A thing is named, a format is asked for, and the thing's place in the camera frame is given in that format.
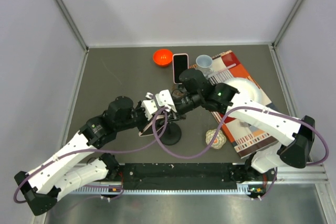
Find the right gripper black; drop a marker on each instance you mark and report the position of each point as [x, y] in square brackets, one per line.
[179, 115]

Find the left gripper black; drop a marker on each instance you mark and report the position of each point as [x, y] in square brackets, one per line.
[145, 119]

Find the black round-base phone stand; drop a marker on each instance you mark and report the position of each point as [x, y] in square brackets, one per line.
[172, 134]

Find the phone with pink case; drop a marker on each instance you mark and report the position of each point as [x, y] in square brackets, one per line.
[180, 63]

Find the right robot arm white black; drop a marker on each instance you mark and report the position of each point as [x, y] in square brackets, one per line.
[294, 136]

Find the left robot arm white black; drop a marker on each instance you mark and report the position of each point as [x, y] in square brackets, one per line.
[45, 185]

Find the grey phone stand copper base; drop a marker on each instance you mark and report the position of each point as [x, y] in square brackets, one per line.
[175, 88]

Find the floral patterned small dish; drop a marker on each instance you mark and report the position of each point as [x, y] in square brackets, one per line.
[218, 142]

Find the light blue mug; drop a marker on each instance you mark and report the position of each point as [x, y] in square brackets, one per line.
[204, 64]

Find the orange plastic bowl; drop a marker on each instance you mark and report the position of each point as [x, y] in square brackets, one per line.
[163, 57]

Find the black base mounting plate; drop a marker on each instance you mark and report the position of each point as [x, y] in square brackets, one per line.
[179, 175]

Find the pink plastic utensil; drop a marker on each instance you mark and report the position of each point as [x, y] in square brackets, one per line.
[226, 68]

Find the white paper plate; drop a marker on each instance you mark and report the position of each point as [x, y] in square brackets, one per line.
[246, 87]

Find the patterned orange placemat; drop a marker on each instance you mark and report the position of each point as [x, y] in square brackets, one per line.
[245, 140]

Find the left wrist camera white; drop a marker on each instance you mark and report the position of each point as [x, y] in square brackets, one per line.
[150, 105]

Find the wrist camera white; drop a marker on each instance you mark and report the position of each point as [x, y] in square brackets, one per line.
[165, 100]
[150, 105]

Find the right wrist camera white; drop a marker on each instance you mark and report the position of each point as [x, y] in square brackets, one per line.
[165, 100]

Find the grey slotted cable duct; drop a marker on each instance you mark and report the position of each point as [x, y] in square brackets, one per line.
[239, 189]

